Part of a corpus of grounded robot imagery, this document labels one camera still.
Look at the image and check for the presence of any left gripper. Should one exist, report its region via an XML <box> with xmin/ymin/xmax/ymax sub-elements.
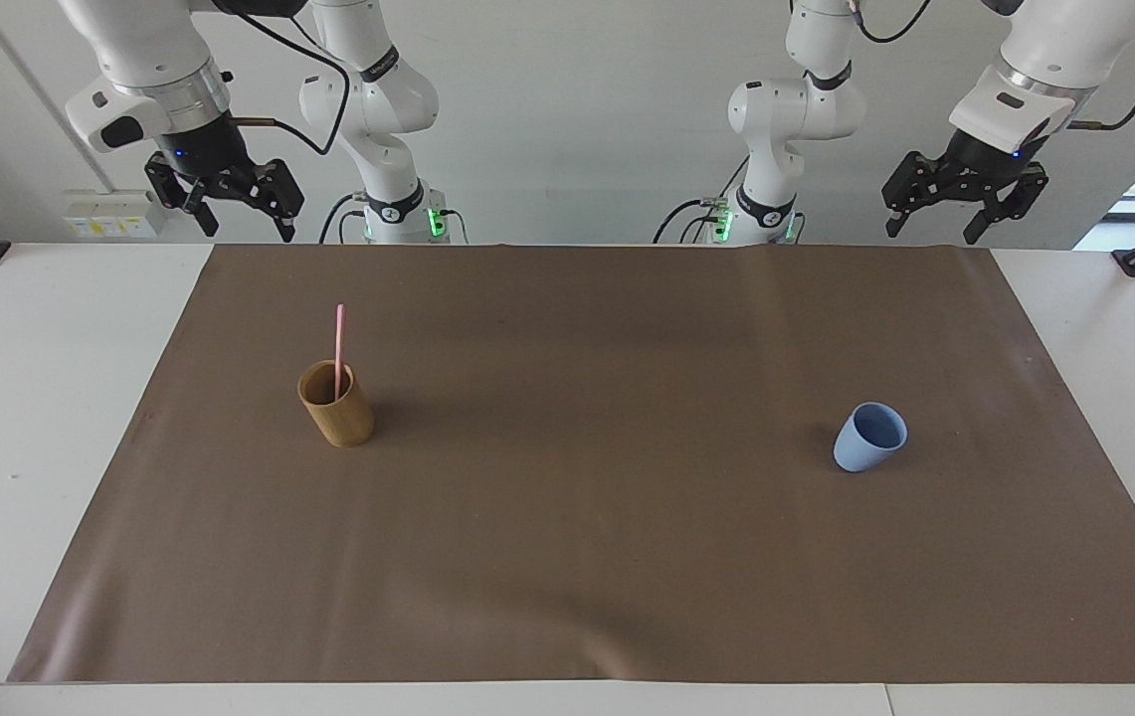
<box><xmin>881</xmin><ymin>129</ymin><xmax>1049</xmax><ymax>246</ymax></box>

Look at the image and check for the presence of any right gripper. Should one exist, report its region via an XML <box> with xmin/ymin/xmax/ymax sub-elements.
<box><xmin>144</xmin><ymin>112</ymin><xmax>306</xmax><ymax>244</ymax></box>

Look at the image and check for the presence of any brown bamboo cup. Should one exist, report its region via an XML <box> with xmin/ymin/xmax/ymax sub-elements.
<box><xmin>297</xmin><ymin>360</ymin><xmax>376</xmax><ymax>448</ymax></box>

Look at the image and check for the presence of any blue cup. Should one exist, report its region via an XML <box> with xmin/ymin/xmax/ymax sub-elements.
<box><xmin>833</xmin><ymin>402</ymin><xmax>909</xmax><ymax>473</ymax></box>

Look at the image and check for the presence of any white wall socket box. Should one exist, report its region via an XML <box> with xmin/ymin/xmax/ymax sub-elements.
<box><xmin>63</xmin><ymin>191</ymin><xmax>167</xmax><ymax>240</ymax></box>

